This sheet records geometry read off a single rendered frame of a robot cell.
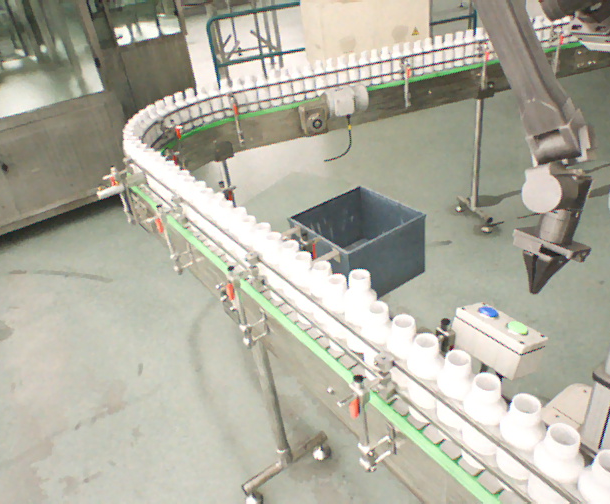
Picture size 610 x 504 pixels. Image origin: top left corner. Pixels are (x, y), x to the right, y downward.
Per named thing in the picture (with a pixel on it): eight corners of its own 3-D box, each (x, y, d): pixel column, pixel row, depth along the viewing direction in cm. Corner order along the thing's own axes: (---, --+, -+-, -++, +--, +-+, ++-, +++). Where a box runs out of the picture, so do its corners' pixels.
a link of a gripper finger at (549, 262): (535, 302, 83) (554, 248, 80) (498, 284, 88) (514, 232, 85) (558, 296, 87) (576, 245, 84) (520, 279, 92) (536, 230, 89)
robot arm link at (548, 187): (594, 122, 78) (537, 139, 85) (562, 120, 70) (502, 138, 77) (609, 200, 78) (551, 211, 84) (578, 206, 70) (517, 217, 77)
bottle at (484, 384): (469, 475, 80) (474, 402, 71) (455, 442, 85) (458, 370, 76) (507, 468, 80) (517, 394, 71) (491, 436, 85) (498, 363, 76)
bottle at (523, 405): (491, 488, 77) (500, 415, 68) (496, 455, 82) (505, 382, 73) (535, 501, 75) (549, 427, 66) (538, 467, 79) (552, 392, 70)
